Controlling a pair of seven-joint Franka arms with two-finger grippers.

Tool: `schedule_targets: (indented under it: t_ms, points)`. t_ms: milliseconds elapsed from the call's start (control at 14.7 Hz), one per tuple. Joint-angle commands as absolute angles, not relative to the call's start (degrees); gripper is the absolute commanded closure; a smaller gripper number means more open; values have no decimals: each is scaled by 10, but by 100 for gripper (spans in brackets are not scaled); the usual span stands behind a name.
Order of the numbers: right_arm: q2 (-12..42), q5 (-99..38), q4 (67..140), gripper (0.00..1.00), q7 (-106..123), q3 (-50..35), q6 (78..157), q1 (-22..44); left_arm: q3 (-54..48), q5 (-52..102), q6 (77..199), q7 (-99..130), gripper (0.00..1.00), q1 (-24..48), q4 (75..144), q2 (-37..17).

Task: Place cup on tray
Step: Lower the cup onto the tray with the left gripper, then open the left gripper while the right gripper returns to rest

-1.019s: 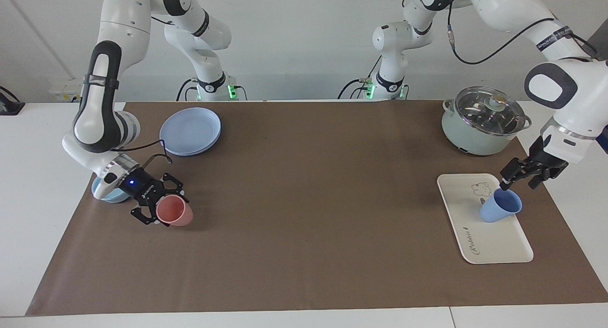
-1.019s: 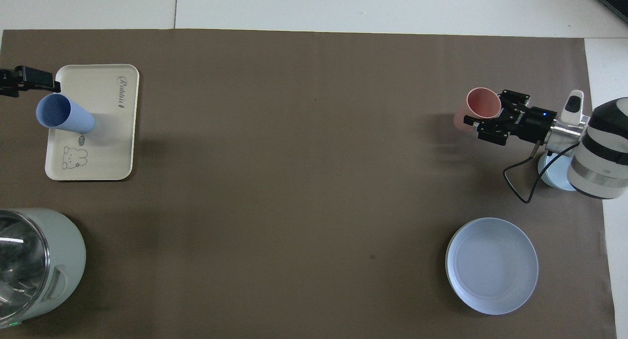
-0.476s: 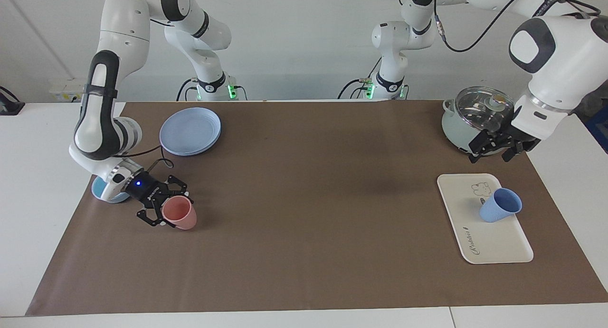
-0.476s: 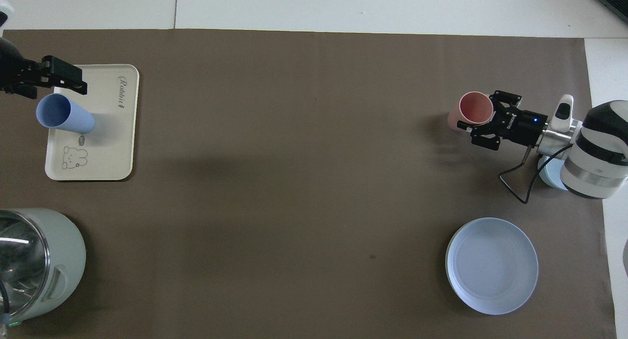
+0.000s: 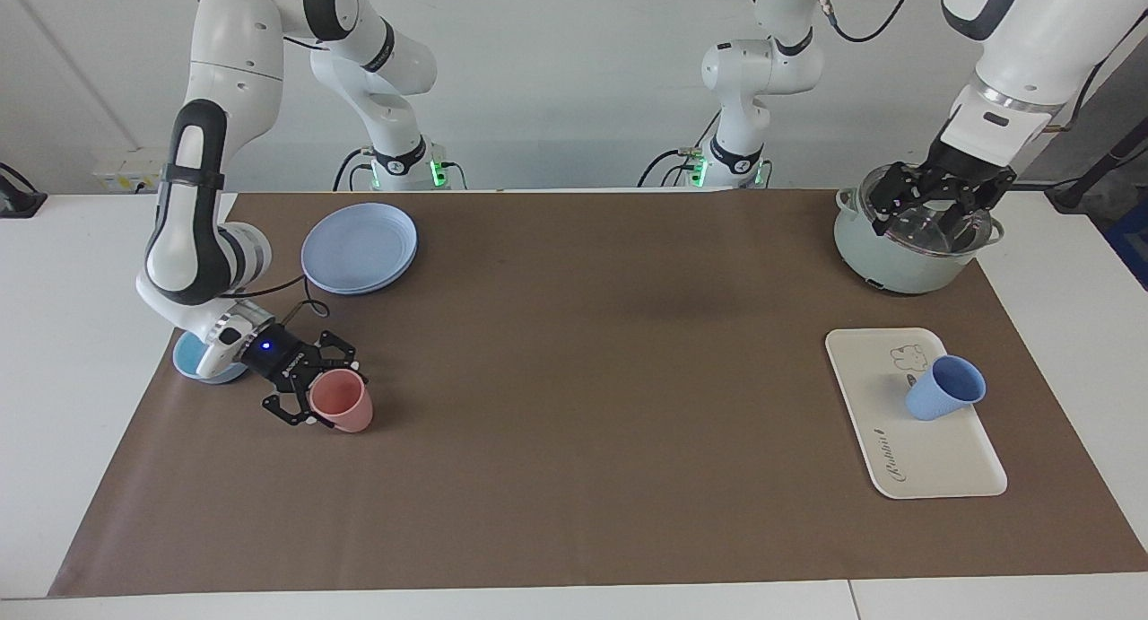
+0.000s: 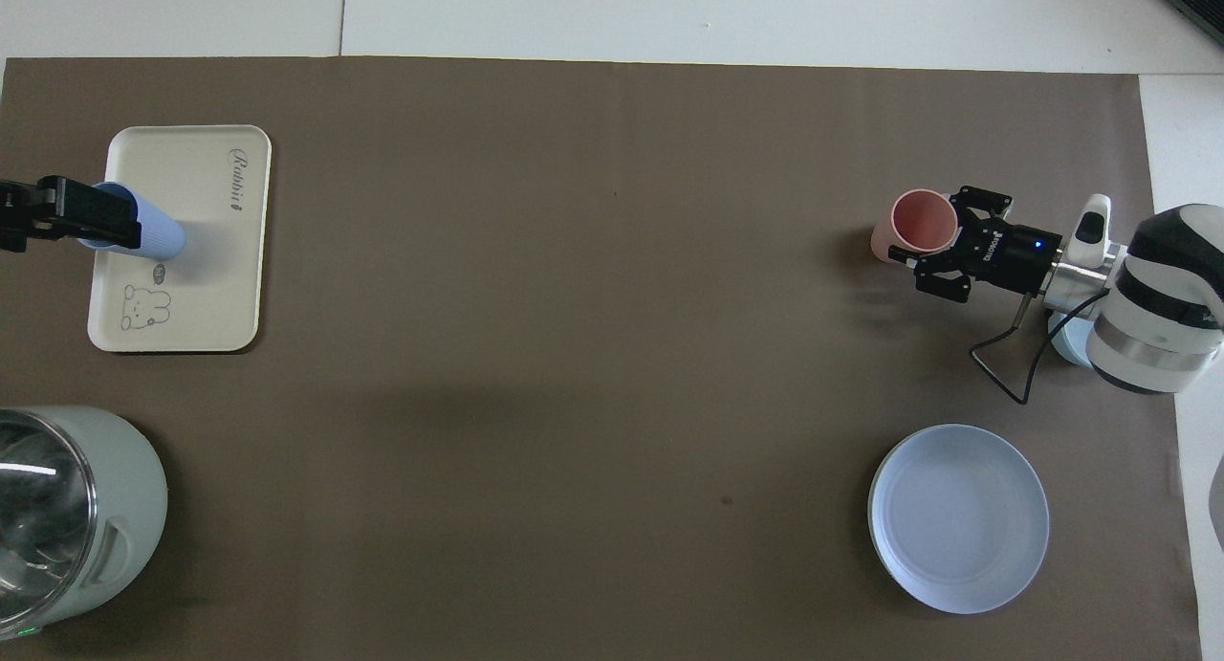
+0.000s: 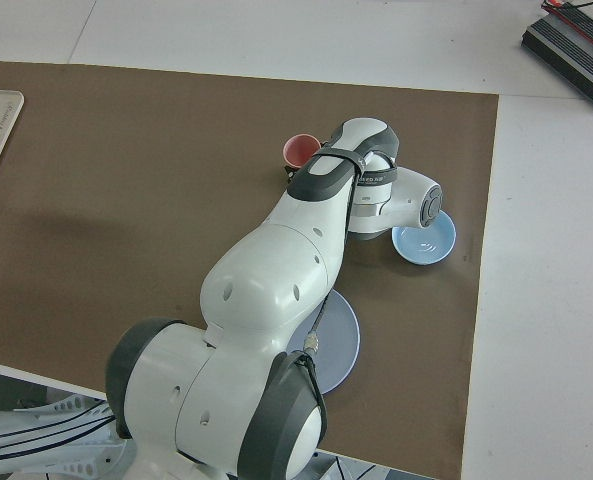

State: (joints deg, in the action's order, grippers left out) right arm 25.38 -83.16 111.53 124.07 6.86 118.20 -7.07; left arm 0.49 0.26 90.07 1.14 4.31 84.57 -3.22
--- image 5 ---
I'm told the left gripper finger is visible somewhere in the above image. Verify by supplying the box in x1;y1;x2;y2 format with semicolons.
946;176;1017;244
868;164;938;237

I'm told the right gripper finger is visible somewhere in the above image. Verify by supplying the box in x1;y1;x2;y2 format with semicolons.
263;389;335;430
309;330;360;374

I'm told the pink plastic cup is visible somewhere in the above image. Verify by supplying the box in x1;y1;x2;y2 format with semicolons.
309;369;374;433

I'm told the blue plastic cup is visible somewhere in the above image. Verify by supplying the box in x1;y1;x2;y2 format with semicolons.
904;355;987;422

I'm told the cream rabbit print tray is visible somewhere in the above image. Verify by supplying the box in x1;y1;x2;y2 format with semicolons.
824;327;1008;500

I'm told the glass pot lid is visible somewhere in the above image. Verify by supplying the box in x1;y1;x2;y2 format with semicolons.
857;164;995;258

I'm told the mint green cooking pot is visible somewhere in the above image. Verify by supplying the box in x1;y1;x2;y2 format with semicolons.
834;185;1005;295

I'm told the light blue bowl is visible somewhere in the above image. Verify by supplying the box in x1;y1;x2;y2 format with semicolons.
172;328;252;385

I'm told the black stand with pole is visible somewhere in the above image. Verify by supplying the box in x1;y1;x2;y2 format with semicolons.
1045;118;1148;213

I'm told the pale blue plate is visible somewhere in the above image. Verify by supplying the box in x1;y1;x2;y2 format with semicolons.
300;203;420;296

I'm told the blue box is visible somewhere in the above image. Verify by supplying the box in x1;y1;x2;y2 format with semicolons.
1105;198;1148;289

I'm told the brown table mat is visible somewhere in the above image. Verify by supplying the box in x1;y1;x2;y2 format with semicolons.
49;189;1148;598

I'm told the black table clamp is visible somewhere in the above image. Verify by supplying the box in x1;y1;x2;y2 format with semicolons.
0;162;48;219

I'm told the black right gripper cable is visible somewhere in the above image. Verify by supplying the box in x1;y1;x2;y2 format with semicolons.
220;275;331;327

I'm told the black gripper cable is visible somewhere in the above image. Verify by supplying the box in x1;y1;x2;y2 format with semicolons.
220;275;331;327
1040;5;1148;132

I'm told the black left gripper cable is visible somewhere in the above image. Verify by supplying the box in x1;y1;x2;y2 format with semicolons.
1040;5;1148;132

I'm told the black right base cable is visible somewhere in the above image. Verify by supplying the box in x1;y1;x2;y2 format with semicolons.
334;149;373;192

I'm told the black base cable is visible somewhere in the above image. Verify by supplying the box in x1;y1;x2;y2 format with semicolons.
334;149;373;192
639;109;723;188

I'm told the black left base cable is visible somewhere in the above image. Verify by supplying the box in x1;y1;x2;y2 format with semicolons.
639;109;723;188

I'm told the white wall socket box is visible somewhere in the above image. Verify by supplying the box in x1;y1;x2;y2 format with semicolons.
92;147;171;193

